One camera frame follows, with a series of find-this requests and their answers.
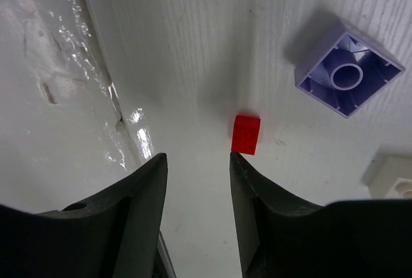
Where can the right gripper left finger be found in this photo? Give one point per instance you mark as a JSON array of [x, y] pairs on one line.
[[113, 233]]

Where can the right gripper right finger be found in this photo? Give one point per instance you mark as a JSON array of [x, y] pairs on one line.
[[282, 235]]

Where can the small red lego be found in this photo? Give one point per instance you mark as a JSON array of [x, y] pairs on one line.
[[245, 134]]

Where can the cream lego brick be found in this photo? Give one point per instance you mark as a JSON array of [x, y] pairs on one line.
[[392, 180]]

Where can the purple square lego brick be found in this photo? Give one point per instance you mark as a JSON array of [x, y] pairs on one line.
[[345, 69]]

